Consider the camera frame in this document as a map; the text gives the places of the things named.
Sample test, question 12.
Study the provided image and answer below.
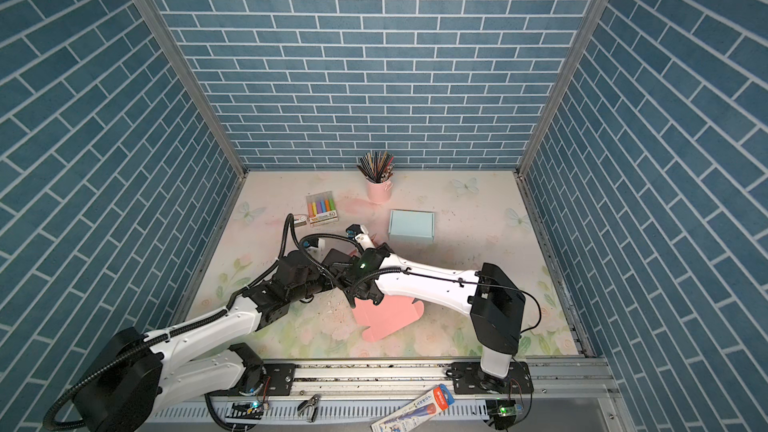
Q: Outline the light blue paper box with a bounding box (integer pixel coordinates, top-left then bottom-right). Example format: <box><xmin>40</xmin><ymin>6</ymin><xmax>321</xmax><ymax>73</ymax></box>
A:
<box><xmin>388</xmin><ymin>210</ymin><xmax>435</xmax><ymax>243</ymax></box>

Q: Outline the round black device green light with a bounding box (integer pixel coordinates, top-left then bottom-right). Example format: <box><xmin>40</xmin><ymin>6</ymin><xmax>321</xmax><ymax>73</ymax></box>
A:
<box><xmin>484</xmin><ymin>399</ymin><xmax>520</xmax><ymax>431</ymax></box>

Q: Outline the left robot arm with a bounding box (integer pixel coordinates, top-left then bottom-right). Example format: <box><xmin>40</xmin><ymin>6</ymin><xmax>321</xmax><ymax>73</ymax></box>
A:
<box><xmin>64</xmin><ymin>251</ymin><xmax>333</xmax><ymax>431</ymax></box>

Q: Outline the aluminium mounting rail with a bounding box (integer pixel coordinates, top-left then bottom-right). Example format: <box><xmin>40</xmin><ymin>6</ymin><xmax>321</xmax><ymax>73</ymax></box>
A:
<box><xmin>143</xmin><ymin>357</ymin><xmax>634</xmax><ymax>431</ymax></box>

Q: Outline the small green circuit board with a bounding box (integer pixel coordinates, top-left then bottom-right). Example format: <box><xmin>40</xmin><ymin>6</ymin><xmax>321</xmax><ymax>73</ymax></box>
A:
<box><xmin>225</xmin><ymin>401</ymin><xmax>265</xmax><ymax>422</ymax></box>

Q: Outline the bundle of coloured pencils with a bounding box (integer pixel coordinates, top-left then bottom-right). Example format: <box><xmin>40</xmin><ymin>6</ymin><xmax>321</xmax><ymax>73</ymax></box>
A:
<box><xmin>357</xmin><ymin>151</ymin><xmax>394</xmax><ymax>184</ymax></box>

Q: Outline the clear highlighter marker pack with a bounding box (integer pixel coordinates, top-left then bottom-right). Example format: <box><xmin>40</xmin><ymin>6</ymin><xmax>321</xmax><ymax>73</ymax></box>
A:
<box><xmin>306</xmin><ymin>191</ymin><xmax>339</xmax><ymax>227</ymax></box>

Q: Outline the pink metal pencil cup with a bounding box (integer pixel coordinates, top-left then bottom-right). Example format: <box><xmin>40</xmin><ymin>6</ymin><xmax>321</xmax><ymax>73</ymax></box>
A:
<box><xmin>366</xmin><ymin>179</ymin><xmax>393</xmax><ymax>204</ymax></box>

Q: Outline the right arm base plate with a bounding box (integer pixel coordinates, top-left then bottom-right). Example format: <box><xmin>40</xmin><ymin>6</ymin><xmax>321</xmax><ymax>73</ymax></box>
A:
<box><xmin>445</xmin><ymin>361</ymin><xmax>534</xmax><ymax>395</ymax></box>

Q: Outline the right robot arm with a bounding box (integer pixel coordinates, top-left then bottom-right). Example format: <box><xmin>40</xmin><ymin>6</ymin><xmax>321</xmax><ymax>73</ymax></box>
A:
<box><xmin>323</xmin><ymin>246</ymin><xmax>526</xmax><ymax>379</ymax></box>

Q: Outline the black metal clip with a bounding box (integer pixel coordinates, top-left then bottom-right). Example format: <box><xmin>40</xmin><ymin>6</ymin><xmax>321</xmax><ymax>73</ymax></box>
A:
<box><xmin>297</xmin><ymin>394</ymin><xmax>321</xmax><ymax>423</ymax></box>

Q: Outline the pink paper box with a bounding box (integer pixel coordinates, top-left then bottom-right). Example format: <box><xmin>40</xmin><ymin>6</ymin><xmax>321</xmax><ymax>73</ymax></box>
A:
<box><xmin>353</xmin><ymin>295</ymin><xmax>425</xmax><ymax>342</ymax></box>

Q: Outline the red blue pen package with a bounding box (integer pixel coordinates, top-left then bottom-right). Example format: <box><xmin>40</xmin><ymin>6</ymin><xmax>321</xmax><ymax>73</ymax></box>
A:
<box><xmin>370</xmin><ymin>385</ymin><xmax>455</xmax><ymax>432</ymax></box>

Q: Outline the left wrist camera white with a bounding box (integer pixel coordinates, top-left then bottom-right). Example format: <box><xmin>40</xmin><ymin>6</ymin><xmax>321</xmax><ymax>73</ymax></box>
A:
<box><xmin>302</xmin><ymin>237</ymin><xmax>325</xmax><ymax>260</ymax></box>

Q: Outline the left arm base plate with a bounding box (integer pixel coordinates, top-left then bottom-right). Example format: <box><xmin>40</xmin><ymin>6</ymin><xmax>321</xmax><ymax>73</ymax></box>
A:
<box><xmin>229</xmin><ymin>363</ymin><xmax>296</xmax><ymax>398</ymax></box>

